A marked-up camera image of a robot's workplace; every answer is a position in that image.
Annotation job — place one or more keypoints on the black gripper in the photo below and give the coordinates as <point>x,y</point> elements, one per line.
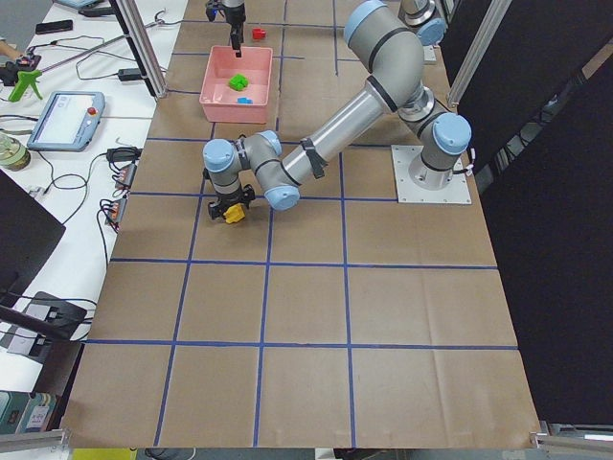
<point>234,19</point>
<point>231,199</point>

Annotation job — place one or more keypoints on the yellow toy block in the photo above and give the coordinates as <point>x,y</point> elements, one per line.
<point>234,214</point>

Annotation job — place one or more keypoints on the green toy block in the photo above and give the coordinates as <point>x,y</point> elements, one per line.
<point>238,82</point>

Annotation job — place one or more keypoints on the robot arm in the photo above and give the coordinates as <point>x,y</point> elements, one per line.
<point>393,55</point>
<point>421,17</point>

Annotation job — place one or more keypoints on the pink plastic box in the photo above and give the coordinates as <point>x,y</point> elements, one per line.
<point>219,101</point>

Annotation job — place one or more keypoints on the red toy block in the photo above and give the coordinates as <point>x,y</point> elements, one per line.
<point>258,34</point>

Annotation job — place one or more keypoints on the black power adapter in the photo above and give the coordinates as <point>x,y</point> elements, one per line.
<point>129,74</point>

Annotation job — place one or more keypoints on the black phone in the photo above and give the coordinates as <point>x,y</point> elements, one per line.
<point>52,27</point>

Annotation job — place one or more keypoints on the blue teach pendant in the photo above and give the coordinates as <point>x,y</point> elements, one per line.
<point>68,121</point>

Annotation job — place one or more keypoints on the black monitor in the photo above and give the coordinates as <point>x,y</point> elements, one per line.
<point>29,235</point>

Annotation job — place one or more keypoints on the glass jar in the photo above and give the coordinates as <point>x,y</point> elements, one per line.
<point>14,155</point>

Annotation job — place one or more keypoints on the aluminium frame post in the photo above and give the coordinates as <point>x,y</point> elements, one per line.
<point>136,34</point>

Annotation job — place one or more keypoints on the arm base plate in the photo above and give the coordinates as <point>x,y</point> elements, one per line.
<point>417,184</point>

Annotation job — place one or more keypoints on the green handled reacher grabber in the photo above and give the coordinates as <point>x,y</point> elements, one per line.
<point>22,74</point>

